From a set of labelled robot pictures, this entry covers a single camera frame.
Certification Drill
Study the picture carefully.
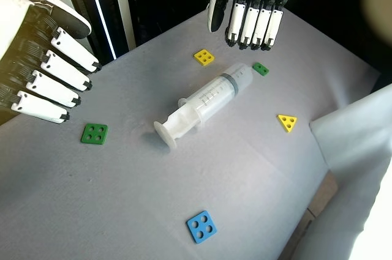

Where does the white upright post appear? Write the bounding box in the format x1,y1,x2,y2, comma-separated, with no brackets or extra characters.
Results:
110,0,137,51

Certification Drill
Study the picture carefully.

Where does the yellow square four-hole block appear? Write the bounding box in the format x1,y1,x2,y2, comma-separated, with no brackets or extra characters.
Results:
193,49,215,67

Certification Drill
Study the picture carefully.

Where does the small green two-hole block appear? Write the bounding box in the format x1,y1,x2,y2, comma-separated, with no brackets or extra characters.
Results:
252,62,270,76

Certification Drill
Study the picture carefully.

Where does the yellow triangle three-hole block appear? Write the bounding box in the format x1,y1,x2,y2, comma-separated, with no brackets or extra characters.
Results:
277,114,298,133

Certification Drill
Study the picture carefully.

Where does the white fabric sheet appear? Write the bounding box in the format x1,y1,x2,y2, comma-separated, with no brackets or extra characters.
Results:
277,84,392,260

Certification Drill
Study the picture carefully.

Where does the green square four-hole block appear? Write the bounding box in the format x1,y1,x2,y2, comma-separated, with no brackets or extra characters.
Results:
80,123,108,145

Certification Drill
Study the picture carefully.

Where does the grey table cloth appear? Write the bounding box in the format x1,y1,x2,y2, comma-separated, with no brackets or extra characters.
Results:
0,6,382,260

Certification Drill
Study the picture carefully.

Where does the blue square four-hole block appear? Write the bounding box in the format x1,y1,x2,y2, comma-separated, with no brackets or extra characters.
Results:
186,210,219,245

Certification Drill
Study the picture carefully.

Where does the large clear plastic syringe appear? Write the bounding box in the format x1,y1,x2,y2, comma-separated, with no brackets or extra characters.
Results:
153,62,254,150

